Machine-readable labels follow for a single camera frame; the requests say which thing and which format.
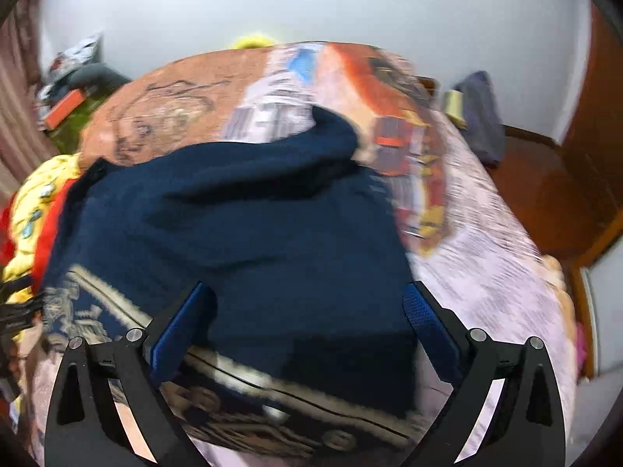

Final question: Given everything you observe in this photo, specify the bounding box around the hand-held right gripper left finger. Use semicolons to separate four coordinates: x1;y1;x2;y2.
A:
46;281;217;467

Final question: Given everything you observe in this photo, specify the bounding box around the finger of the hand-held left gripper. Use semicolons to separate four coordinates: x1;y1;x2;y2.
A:
0;279;47;336

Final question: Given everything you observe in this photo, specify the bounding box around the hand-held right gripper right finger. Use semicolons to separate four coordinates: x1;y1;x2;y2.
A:
401;281;568;467

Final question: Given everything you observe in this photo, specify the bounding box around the navy patterned zip hoodie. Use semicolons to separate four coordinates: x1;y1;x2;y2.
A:
34;104;424;448

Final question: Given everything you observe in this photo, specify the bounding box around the printed bedspread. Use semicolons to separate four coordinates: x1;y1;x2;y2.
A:
19;41;580;467

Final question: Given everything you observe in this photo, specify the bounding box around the red cloth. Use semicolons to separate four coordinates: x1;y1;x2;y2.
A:
0;175;79;273

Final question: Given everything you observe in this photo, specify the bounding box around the yellow printed cloth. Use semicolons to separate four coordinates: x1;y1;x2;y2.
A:
0;153;86;346

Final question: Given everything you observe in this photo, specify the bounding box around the green mat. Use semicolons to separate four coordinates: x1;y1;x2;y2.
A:
49;92;118;156

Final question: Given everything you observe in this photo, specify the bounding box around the pink curtain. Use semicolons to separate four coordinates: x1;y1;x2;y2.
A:
0;0;59;195

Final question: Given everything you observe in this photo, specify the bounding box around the orange box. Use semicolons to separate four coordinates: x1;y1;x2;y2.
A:
44;88;88;127

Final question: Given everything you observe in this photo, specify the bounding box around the dark blue-grey cloth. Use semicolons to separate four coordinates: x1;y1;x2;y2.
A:
458;70;507;163

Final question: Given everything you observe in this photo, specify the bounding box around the pale yellow box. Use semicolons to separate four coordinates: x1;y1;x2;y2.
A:
445;88;468;127

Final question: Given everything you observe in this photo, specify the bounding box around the grey cushion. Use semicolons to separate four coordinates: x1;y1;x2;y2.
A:
68;63;130;93

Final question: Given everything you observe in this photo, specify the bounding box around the pile of items on shelf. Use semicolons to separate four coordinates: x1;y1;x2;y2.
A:
39;34;105;98

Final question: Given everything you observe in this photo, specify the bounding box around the brown wooden door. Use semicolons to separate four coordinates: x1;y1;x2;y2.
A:
562;2;623;268

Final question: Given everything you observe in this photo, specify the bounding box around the yellow pillow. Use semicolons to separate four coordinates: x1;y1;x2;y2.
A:
229;33;276;50

